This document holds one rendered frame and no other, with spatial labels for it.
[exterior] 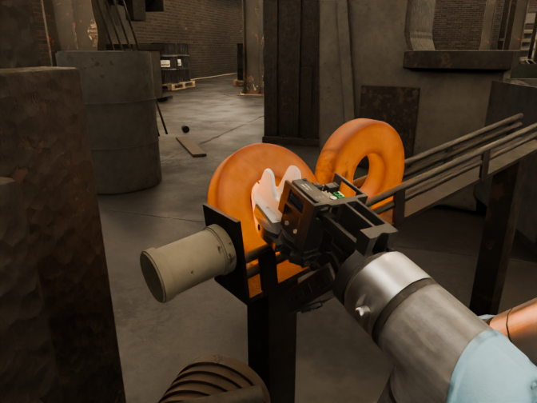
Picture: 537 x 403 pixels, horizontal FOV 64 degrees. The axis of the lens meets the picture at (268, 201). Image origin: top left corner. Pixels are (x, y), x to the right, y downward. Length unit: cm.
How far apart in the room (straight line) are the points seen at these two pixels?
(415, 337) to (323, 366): 103
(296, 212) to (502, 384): 22
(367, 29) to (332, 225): 233
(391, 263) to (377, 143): 27
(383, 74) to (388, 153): 203
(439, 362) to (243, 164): 31
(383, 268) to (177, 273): 21
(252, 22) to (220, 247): 858
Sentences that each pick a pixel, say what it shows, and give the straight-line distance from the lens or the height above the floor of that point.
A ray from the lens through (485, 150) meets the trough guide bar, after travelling 85.
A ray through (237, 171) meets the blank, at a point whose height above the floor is 75.
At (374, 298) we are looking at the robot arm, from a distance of 38.
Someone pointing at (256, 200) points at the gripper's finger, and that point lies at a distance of 51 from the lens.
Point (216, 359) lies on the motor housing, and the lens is 57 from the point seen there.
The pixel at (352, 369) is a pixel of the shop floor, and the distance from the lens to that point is 139.
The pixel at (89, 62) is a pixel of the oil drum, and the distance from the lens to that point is 284.
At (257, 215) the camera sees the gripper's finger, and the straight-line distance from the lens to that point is 50.
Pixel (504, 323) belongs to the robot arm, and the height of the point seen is 64.
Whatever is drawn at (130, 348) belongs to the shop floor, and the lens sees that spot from 150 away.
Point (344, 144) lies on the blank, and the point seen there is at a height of 78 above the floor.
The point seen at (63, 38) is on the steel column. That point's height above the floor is 98.
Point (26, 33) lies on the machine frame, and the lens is 62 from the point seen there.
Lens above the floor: 89
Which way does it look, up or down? 20 degrees down
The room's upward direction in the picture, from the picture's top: straight up
